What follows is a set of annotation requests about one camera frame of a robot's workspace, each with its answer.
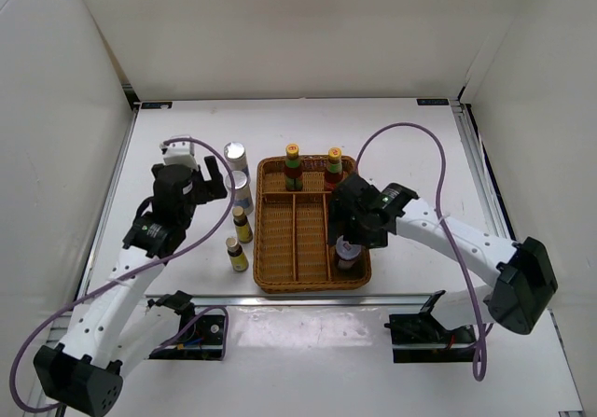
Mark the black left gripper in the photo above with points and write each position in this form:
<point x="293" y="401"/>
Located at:
<point x="212" y="188"/>

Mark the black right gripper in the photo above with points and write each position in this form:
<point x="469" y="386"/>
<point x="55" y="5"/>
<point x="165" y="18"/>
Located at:
<point x="338" y="213"/>

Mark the yellow-cap sauce bottle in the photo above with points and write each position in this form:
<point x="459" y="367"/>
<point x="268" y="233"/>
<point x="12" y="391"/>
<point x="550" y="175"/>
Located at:
<point x="334" y="169"/>
<point x="293" y="169"/>

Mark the white-lid spice jar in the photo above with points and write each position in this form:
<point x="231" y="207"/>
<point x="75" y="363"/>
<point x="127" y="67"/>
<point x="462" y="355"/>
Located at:
<point x="347" y="254"/>

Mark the silver-lid salt shaker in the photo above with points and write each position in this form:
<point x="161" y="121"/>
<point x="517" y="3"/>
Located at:
<point x="235" y="155"/>
<point x="238" y="184"/>

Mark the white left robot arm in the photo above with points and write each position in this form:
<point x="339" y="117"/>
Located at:
<point x="86" y="369"/>

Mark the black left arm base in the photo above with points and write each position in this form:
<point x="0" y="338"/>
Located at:
<point x="203" y="334"/>

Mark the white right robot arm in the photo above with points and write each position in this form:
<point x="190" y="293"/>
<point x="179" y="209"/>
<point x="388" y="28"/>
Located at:
<point x="520" y="275"/>

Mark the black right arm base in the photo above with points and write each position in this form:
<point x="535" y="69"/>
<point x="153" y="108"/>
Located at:
<point x="419" y="338"/>

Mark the brown wicker basket tray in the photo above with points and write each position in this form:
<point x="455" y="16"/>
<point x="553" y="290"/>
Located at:
<point x="291" y="254"/>

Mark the far yellow-label small bottle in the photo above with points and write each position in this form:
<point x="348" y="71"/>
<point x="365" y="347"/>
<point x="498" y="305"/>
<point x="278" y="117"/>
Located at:
<point x="242" y="225"/>

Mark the yellow-label small bottle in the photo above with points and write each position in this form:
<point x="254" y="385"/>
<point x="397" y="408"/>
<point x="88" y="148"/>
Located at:
<point x="242" y="225"/>
<point x="237" y="257"/>

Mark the blue label sticker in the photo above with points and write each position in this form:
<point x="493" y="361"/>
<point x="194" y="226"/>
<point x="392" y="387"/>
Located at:
<point x="156" y="105"/>
<point x="432" y="102"/>

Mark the near yellow-label small bottle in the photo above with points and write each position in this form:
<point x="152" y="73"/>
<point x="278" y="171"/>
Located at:
<point x="237" y="257"/>

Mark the right blue label sticker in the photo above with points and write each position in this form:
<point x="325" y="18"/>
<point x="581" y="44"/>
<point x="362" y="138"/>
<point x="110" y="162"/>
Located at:
<point x="432" y="102"/>

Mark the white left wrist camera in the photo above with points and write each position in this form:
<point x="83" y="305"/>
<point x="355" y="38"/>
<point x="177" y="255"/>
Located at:
<point x="179" y="153"/>

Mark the aluminium table frame rail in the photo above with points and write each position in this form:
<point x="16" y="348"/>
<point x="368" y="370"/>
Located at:
<point x="485" y="179"/>

